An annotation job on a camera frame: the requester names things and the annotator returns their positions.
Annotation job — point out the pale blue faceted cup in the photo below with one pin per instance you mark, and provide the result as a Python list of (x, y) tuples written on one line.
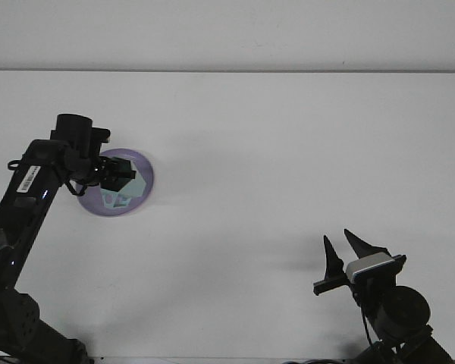
[(138, 182)]

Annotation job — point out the pale purple round plate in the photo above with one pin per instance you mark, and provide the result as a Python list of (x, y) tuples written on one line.
[(93, 203)]

